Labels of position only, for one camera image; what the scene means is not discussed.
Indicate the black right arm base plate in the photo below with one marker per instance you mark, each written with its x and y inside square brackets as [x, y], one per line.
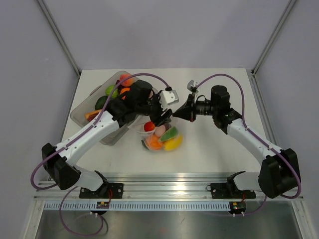
[228, 191]

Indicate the green toy apple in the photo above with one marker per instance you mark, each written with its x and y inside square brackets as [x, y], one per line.
[111, 91]

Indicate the aluminium rail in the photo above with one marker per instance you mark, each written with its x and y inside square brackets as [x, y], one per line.
[166, 186]

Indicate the orange toy orange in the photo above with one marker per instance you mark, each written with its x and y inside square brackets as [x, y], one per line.
[153, 143]
[124, 92]

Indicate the toy raw meat slab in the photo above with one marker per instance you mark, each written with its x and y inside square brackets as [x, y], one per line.
[91, 115]

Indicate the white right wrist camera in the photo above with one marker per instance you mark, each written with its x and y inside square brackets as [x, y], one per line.
[192, 87]

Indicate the green toy lime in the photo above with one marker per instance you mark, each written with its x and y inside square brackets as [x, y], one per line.
[100, 102]

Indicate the clear plastic food tray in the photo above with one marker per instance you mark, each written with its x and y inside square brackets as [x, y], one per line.
[92, 86]

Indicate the clear zip top bag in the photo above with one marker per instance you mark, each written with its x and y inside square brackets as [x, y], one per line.
[138, 127]

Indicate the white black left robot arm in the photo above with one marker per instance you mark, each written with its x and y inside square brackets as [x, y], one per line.
[60, 160]

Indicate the toy peach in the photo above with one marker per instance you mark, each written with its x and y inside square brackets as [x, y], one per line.
[126, 79]

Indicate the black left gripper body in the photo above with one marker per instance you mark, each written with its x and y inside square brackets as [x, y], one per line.
[155, 110]

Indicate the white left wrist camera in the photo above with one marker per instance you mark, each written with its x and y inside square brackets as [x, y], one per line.
[168, 98]

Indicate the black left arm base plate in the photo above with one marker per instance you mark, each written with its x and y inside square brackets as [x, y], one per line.
[106, 191]

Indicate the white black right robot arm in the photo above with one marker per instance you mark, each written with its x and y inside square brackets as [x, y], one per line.
[279, 170]

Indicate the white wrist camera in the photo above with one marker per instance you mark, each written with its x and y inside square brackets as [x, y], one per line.
[168, 98]
[192, 87]

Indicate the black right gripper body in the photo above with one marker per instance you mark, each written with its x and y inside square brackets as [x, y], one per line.
[192, 111]

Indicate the white slotted cable duct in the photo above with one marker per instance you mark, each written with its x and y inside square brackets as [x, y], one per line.
[137, 206]

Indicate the pink toy egg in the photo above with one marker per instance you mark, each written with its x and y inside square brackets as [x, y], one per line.
[159, 131]

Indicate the yellow toy mango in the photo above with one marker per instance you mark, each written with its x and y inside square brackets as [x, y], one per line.
[173, 143]

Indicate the dark red toy apple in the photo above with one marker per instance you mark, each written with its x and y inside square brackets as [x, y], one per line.
[149, 126]

